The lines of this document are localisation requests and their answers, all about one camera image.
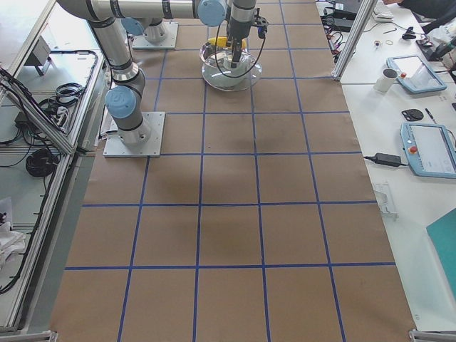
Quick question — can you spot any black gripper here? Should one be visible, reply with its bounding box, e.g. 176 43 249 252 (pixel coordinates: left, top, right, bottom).
227 19 250 68

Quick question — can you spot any yellow corn cob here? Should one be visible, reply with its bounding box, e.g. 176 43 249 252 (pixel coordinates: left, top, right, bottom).
207 36 229 48

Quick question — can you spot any glass pot lid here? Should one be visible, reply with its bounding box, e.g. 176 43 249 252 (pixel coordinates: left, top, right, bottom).
202 52 263 91

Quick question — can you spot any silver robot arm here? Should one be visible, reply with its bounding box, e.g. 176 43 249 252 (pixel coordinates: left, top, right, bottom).
120 17 168 43
59 1 268 145

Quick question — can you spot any black power brick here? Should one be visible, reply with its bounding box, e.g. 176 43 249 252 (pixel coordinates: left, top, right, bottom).
328 16 354 32

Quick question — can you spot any white mug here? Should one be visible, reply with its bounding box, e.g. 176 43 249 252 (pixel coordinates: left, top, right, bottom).
373 68 398 93

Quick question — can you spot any far blue teach pendant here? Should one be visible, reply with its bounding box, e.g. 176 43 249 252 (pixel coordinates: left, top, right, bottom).
386 55 447 94

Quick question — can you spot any blue teach pendant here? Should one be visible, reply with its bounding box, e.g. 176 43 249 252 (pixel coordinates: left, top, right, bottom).
400 123 455 179
386 55 447 94

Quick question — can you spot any black computer mouse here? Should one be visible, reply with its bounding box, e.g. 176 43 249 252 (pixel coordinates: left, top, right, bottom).
401 108 424 122

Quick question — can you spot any white power strip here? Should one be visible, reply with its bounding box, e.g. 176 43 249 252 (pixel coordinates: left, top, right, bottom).
51 106 69 128

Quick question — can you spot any black power adapter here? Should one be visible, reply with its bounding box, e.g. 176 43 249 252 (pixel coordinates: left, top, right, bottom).
373 152 403 167

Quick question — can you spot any black pen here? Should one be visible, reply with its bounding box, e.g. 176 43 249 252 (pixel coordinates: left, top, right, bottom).
425 108 437 124

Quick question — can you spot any clear plastic holder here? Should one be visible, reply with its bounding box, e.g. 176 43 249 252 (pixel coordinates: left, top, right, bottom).
372 182 398 220

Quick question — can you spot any near blue teach pendant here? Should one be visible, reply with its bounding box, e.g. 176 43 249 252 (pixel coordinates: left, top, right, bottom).
400 123 455 179

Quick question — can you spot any teal cutting mat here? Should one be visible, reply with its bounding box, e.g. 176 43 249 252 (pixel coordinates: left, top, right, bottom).
427 209 455 269

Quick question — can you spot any black and white cloth pile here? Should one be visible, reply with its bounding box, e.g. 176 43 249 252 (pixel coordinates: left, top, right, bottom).
0 197 28 271

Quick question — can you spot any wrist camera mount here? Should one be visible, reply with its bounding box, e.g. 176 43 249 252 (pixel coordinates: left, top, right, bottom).
254 14 269 40

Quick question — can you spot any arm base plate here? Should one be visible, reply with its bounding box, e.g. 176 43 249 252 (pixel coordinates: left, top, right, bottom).
133 21 179 50
103 112 165 157

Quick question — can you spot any aluminium frame post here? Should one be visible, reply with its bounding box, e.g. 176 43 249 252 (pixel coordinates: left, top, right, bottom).
332 0 376 81

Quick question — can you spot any coiled black cable bundle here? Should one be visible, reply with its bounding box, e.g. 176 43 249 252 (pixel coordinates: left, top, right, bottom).
25 147 60 178

